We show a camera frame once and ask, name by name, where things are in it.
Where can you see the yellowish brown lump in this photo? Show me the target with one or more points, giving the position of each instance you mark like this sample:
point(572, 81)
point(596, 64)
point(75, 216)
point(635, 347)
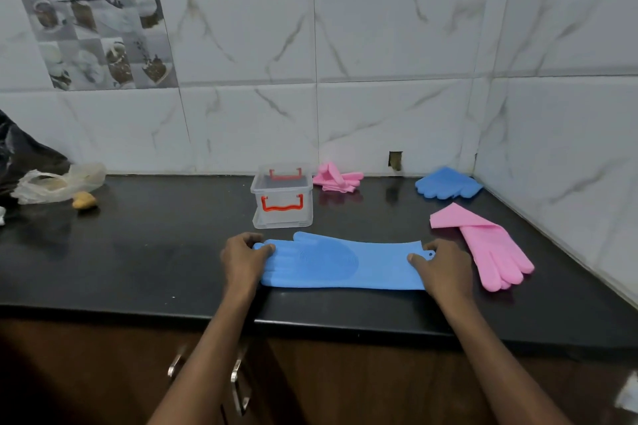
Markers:
point(83, 200)

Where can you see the person's left hand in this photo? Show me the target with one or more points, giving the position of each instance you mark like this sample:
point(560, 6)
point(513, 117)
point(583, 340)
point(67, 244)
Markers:
point(241, 265)

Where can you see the person's left thumb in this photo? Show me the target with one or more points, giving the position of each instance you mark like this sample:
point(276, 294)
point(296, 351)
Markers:
point(265, 251)

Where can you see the person's right hand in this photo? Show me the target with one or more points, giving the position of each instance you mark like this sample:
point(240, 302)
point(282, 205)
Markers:
point(448, 273)

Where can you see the clear crumpled plastic bag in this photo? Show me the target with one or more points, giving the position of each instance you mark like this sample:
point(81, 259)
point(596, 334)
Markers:
point(55, 183)

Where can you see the person's right forearm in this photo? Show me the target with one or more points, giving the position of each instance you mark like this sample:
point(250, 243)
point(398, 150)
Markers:
point(498, 370)

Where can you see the person's right thumb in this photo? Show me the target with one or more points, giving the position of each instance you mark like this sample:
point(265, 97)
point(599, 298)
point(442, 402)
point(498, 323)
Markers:
point(417, 261)

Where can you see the blue silicone scrubbing glove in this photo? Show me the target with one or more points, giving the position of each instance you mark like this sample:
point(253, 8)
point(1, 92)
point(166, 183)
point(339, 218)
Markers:
point(339, 263)
point(448, 184)

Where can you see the brown wooden cabinet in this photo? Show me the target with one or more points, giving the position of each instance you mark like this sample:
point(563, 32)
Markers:
point(349, 385)

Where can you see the pink silicone glove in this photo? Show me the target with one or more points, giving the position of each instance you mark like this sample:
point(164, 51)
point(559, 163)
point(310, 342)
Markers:
point(335, 178)
point(491, 250)

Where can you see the person's left forearm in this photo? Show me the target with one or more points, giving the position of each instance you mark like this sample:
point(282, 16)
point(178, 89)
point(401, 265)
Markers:
point(209, 365)

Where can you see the black plastic bag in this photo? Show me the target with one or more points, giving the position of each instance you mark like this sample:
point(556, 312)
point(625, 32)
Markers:
point(25, 153)

